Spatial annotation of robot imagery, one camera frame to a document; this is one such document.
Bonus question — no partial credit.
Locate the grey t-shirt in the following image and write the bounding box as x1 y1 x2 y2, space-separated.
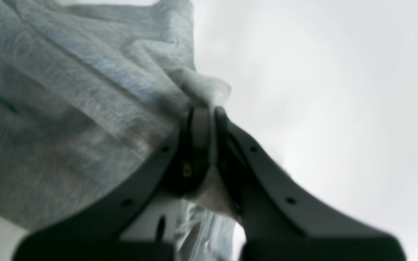
0 0 246 261

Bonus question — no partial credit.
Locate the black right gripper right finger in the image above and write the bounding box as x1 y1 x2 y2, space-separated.
214 107 406 261

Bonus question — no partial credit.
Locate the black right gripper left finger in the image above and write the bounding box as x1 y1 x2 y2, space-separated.
13 107 210 261

